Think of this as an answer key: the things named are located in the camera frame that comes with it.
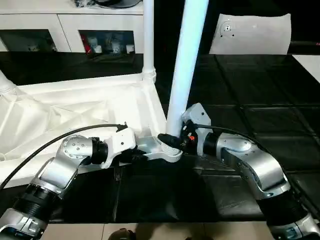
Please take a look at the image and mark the white plastic table leg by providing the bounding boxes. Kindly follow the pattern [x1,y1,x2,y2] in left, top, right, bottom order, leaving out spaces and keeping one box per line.
[142,0,158,79]
[159,0,210,157]
[0,69,18,95]

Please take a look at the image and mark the white plastic table top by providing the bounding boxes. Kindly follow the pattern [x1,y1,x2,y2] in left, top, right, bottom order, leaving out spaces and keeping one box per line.
[0,72,184,189]

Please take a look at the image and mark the dark left robot foot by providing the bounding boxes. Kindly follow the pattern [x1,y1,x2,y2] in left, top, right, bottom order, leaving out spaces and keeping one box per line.
[110,227,138,240]

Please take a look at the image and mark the white panel with screw holes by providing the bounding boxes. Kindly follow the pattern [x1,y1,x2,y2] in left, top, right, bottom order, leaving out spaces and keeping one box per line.
[208,12,293,55]

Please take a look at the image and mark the flat white board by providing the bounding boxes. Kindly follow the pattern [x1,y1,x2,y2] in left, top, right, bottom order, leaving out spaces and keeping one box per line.
[291,54,320,84]

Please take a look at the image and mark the dark grey cap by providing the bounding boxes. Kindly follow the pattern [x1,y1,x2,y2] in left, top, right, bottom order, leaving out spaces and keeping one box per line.
[96,0,143,9]

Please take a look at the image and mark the black bar with red light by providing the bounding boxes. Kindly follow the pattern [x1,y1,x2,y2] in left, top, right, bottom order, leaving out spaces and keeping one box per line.
[289,40,320,48]

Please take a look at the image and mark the white glass-door cabinet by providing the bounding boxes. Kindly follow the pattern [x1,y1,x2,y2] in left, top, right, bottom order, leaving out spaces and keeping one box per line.
[0,0,146,54]

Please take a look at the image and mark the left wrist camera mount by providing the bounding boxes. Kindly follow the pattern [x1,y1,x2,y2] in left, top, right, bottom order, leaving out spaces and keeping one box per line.
[102,126,137,170]

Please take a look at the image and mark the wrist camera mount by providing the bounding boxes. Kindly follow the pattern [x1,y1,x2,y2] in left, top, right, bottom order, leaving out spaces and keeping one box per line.
[102,126,137,170]
[181,102,212,158]

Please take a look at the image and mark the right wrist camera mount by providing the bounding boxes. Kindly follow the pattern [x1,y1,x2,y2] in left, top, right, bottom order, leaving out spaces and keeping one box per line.
[181,102,212,158]

